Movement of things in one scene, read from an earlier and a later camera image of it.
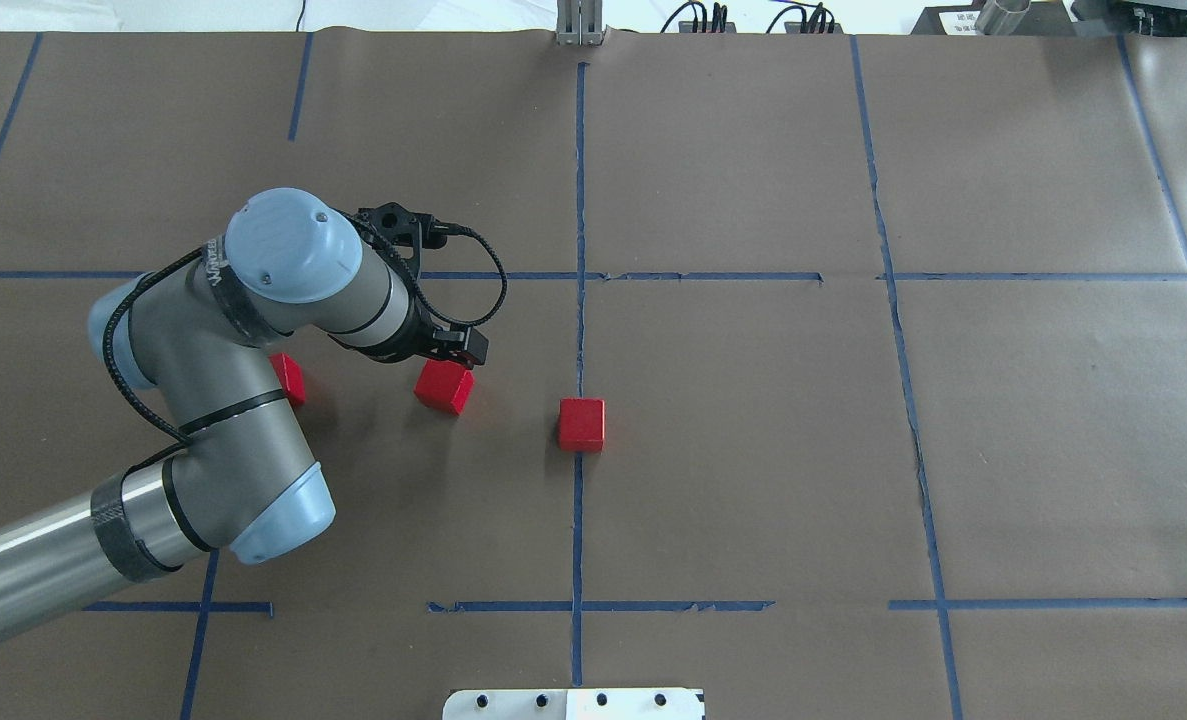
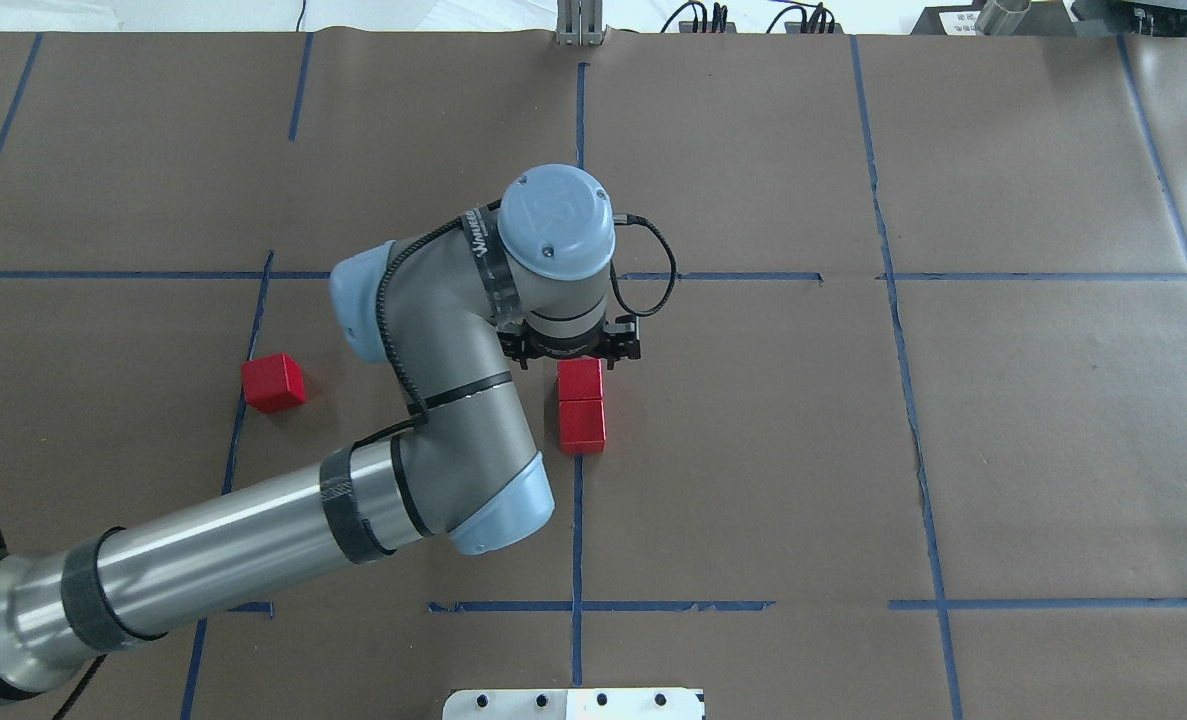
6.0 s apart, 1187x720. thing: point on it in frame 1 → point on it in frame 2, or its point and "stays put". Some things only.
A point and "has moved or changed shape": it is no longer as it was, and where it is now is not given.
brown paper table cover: x=842 y=374 stays put
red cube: x=582 y=425 stays put
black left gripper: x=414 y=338 → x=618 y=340
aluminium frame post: x=579 y=22 stays put
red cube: x=444 y=385 has moved or changed shape
